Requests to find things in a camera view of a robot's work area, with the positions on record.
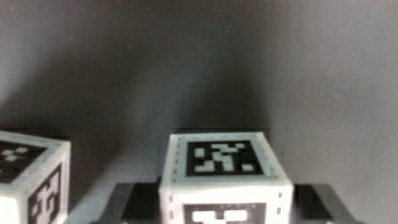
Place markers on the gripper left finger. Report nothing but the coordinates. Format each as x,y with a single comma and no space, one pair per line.
131,205

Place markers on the white chair leg cube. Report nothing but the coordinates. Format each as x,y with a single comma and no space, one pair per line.
34,179
224,183

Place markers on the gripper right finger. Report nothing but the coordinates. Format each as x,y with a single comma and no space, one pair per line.
318,207

